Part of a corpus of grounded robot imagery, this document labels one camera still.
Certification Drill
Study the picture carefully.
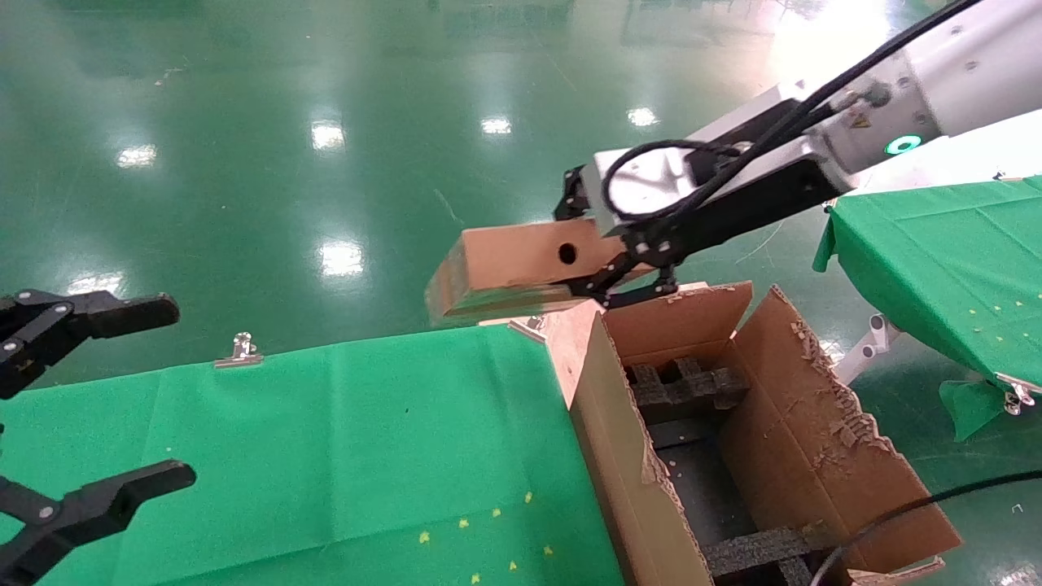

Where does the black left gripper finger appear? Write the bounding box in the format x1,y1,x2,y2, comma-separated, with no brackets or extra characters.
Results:
0,289,181,400
0,460,197,586

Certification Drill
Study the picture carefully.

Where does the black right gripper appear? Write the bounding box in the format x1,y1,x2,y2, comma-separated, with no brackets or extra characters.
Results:
555,159,841,311

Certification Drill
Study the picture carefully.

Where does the small cardboard box with hole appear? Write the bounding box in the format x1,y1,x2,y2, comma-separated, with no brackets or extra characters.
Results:
423,218,656,320

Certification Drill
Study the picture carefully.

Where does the dark carton bottom pad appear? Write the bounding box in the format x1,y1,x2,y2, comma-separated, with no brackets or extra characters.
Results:
651,419,762,562

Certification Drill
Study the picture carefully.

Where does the large open cardboard carton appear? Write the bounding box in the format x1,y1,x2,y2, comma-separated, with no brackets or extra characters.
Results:
480,281,965,586

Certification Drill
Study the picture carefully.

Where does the large green tablecloth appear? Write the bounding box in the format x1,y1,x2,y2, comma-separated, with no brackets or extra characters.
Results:
0,324,626,586

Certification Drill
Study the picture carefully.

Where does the white table leg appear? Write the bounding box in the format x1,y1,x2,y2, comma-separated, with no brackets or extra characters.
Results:
834,313,904,387

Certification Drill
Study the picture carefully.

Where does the green tablecloth with hanging corner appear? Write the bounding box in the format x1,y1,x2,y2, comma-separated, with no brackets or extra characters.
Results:
812,175,1042,444

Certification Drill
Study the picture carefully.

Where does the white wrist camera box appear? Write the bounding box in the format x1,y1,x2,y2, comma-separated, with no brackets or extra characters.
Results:
593,145,738,225

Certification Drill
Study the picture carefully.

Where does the grey camera mounting bracket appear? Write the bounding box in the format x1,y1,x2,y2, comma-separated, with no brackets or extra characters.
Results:
672,80,831,168

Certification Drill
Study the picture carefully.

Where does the black camera cable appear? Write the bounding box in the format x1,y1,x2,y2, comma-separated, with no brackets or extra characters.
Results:
601,0,986,225

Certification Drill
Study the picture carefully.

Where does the thin black cable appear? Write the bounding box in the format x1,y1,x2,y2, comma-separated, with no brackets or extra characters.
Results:
810,470,1042,586

